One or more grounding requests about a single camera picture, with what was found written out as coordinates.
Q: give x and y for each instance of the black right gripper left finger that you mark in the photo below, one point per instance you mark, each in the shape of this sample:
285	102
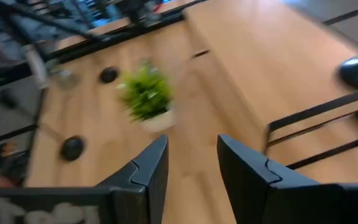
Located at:
120	199

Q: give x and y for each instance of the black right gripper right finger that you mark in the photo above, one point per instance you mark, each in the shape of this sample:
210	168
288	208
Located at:
259	193

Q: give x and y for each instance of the green plant in white pot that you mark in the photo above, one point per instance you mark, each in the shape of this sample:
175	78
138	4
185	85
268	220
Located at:
148	93

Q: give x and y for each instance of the red tag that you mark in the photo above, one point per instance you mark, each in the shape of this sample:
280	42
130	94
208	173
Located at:
158	7

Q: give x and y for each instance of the wooden shelf riser black frame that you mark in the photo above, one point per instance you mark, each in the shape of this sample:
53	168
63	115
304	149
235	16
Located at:
275	62

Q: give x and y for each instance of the white bracket strip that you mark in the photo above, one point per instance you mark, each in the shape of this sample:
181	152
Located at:
37	68

